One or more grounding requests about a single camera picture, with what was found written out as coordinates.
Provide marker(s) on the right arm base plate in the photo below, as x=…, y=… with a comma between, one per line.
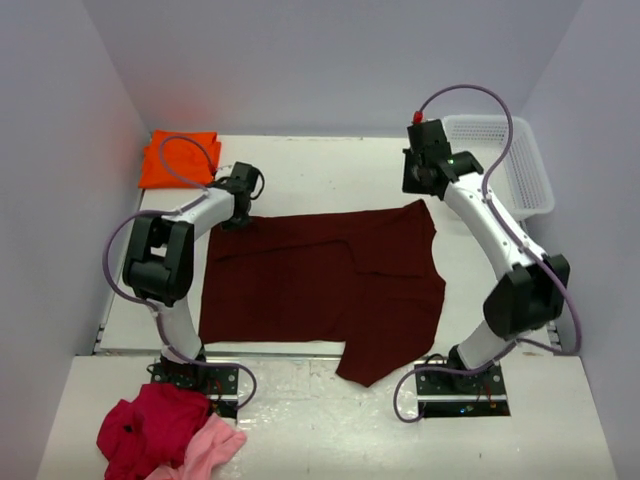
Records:
x=442, y=395

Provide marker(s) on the dark red t-shirt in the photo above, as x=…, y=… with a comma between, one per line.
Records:
x=365, y=279

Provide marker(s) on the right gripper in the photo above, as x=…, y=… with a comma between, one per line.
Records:
x=413, y=176

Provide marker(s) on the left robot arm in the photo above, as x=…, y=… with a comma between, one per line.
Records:
x=160, y=258

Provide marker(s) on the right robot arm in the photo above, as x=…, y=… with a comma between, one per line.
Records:
x=530, y=284

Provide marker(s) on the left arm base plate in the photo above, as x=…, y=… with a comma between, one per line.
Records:
x=219, y=384

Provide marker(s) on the white plastic basket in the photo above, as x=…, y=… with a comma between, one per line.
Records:
x=520, y=181

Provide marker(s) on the orange folded t-shirt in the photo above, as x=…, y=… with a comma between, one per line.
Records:
x=192, y=155

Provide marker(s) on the pink crumpled t-shirt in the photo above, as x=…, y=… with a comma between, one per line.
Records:
x=213, y=446

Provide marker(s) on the crimson crumpled t-shirt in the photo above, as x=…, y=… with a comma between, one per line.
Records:
x=151, y=430

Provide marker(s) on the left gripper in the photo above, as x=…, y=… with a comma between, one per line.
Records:
x=235, y=220

